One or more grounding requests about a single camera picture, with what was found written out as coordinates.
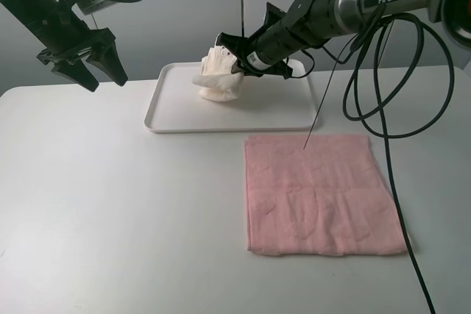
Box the white plastic tray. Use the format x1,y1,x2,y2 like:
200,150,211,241
144,60,317,133

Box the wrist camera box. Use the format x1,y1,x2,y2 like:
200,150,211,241
263,2,286,28
77,0,117,15

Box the right robot arm PiPER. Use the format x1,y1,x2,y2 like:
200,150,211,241
216,0,470,79

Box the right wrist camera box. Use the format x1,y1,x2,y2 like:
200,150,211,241
263,2,286,28

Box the pink towel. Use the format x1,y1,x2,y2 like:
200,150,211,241
244,134,407,256

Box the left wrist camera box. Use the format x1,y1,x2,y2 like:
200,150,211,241
77,0,117,15

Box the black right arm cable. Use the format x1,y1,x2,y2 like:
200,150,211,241
303,0,457,314

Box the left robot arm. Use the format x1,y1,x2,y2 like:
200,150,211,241
1,0,128,92

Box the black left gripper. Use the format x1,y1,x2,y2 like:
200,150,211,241
37,28,128,92

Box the cream white towel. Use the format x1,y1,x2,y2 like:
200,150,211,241
192,46,244,102

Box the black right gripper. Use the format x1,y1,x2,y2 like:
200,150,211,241
215,32,293,79

